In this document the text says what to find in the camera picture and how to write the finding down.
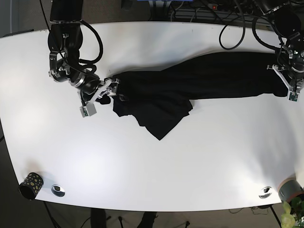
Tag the grey plant pot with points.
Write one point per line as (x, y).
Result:
(290, 188)

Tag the black dotted cup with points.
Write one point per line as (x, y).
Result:
(31, 186)

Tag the black printed T-shirt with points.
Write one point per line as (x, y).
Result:
(160, 99)

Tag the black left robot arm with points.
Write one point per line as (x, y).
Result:
(290, 54)

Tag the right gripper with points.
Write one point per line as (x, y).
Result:
(100, 91)

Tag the green potted plant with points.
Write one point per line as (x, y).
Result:
(293, 216)

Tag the right silver table grommet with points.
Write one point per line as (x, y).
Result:
(265, 192)

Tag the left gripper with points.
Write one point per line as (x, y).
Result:
(290, 79)

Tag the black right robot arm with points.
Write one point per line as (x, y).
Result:
(64, 42)

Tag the left silver table grommet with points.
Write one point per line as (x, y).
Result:
(58, 190)

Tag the silver table grommet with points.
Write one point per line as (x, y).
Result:
(265, 192)
(58, 190)

